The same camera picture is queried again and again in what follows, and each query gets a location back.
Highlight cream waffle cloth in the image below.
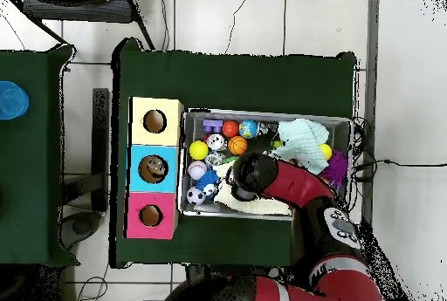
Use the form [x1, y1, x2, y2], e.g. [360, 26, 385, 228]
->
[212, 159, 292, 216]

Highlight shallow mesh metal bin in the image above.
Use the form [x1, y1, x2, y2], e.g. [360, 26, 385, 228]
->
[177, 107, 354, 221]

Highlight wooden box with three holes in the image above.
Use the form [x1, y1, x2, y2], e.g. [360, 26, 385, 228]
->
[123, 96, 185, 241]

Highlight crushed can with silver top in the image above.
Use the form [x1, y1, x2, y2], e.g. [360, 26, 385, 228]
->
[204, 133, 228, 152]

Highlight orange basketball toy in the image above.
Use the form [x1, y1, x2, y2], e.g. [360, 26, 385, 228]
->
[227, 135, 249, 156]

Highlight plain orange ball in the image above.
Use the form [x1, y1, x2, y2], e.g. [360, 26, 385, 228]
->
[222, 120, 240, 139]

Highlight large yellow ball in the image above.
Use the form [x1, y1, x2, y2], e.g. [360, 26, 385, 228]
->
[188, 140, 210, 161]

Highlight white baseball with red stitching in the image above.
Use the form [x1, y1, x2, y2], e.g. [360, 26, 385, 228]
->
[187, 160, 208, 181]

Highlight blue globe ball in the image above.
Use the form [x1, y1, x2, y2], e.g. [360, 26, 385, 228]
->
[238, 120, 258, 140]

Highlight black and white soccer ball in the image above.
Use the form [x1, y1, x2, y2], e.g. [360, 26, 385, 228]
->
[185, 186, 207, 207]

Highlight mint green waffle cloth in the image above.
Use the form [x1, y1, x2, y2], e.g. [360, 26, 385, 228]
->
[273, 118, 331, 175]

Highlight purple spiky toy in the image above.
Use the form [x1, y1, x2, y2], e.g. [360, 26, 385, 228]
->
[320, 149, 350, 190]

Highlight black flat panel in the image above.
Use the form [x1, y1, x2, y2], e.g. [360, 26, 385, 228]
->
[91, 87, 110, 213]

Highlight dark green side table cloth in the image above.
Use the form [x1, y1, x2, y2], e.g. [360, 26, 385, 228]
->
[0, 44, 80, 268]

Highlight black chair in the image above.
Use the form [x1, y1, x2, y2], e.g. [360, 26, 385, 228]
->
[6, 0, 156, 51]

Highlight blue plastic cup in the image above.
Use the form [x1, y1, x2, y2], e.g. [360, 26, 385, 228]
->
[0, 80, 30, 120]

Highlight black floor cable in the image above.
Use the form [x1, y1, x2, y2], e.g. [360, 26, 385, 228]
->
[352, 159, 447, 176]

